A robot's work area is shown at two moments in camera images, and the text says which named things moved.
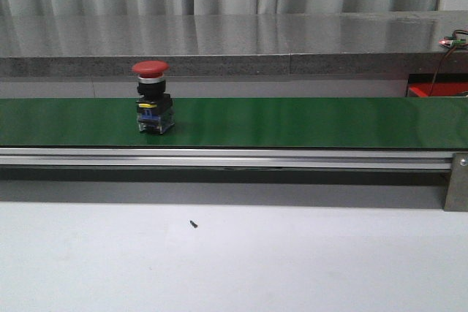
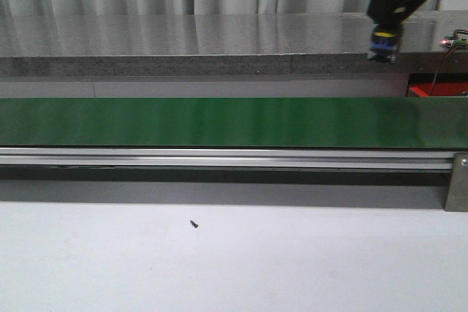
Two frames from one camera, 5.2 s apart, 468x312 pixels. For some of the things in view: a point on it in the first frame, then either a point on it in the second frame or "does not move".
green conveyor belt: (438, 123) does not move
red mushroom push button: (154, 108) to (385, 42)
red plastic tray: (439, 89) does not move
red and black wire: (455, 32) does not move
